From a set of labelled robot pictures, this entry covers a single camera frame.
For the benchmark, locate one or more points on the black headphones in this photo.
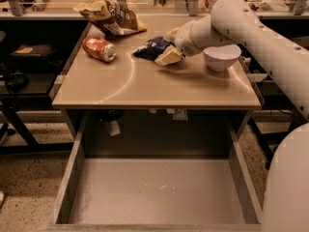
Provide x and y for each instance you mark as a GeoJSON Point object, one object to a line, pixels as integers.
{"type": "Point", "coordinates": [15, 81]}

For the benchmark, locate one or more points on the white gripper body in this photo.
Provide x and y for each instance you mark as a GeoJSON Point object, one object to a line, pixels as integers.
{"type": "Point", "coordinates": [184, 40]}

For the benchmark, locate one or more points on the white tag under table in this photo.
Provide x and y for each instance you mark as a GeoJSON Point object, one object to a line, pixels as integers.
{"type": "Point", "coordinates": [113, 128]}

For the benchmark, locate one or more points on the red soda can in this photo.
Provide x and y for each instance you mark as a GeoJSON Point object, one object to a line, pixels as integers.
{"type": "Point", "coordinates": [99, 49]}

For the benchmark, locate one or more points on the white bowl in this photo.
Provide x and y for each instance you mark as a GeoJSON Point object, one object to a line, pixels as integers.
{"type": "Point", "coordinates": [220, 58]}

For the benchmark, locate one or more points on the blue chip bag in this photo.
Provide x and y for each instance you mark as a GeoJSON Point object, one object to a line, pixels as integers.
{"type": "Point", "coordinates": [151, 48]}

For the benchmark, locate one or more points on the brown chip bag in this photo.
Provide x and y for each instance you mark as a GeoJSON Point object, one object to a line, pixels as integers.
{"type": "Point", "coordinates": [111, 18]}

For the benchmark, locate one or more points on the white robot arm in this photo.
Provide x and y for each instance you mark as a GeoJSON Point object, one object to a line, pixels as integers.
{"type": "Point", "coordinates": [286, 202]}

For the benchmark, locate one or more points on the black bag on shelf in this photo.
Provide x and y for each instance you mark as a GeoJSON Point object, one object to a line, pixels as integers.
{"type": "Point", "coordinates": [32, 56]}

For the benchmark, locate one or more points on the open grey drawer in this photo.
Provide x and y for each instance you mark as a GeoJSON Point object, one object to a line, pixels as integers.
{"type": "Point", "coordinates": [158, 175]}

